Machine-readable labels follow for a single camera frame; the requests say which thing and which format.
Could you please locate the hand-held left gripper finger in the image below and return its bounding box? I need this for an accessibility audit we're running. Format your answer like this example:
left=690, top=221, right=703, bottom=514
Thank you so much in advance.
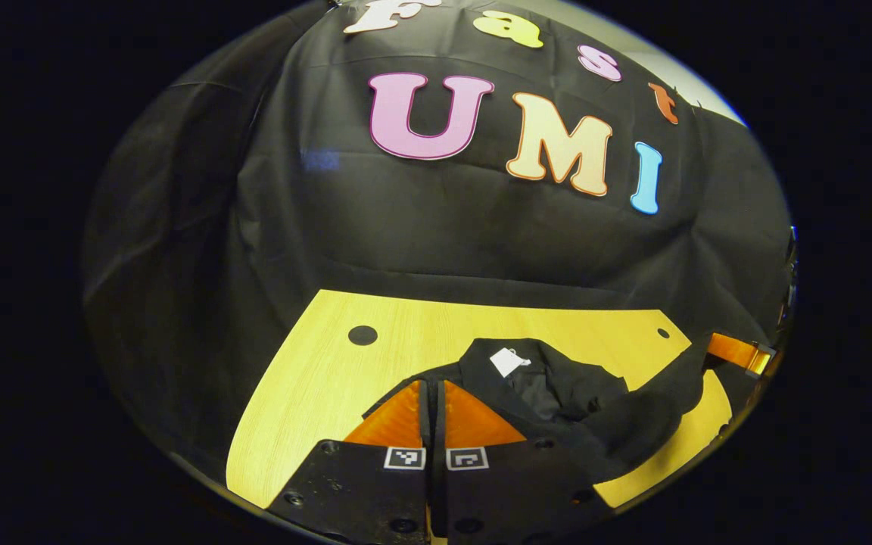
left=266, top=377, right=434, bottom=545
left=434, top=378, right=618, bottom=545

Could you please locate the black shirt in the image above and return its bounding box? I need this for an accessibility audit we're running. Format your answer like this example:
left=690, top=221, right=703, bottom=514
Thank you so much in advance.
left=363, top=333, right=714, bottom=486

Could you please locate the black backdrop cloth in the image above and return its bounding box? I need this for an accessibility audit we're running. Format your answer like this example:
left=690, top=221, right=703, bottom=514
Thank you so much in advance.
left=81, top=0, right=795, bottom=487

